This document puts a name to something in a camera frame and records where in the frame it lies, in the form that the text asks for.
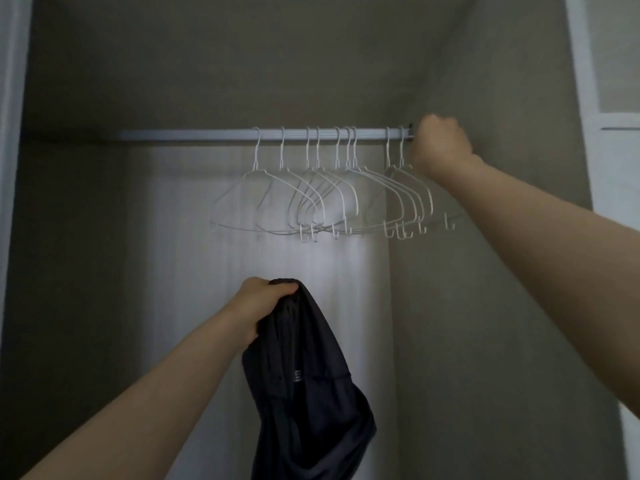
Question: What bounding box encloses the person's right hand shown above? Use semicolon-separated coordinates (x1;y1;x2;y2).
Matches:
410;114;474;183

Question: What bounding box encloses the person's left hand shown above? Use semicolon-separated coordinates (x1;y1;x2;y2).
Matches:
227;277;301;347

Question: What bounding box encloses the dark grey garment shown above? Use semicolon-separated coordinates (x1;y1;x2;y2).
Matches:
241;279;378;480

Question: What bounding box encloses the person's left forearm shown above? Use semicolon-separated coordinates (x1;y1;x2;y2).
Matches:
20;305;258;480

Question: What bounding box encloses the person's right forearm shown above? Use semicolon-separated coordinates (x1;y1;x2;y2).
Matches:
433;151;640;421

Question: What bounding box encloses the white closet rod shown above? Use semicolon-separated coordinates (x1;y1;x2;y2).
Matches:
102;125;417;143

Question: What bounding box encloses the white wardrobe door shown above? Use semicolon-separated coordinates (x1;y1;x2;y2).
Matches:
564;0;640;480
0;0;35;355

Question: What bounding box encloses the row of white wire hangers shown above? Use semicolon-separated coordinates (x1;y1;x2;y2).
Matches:
210;126;467;244

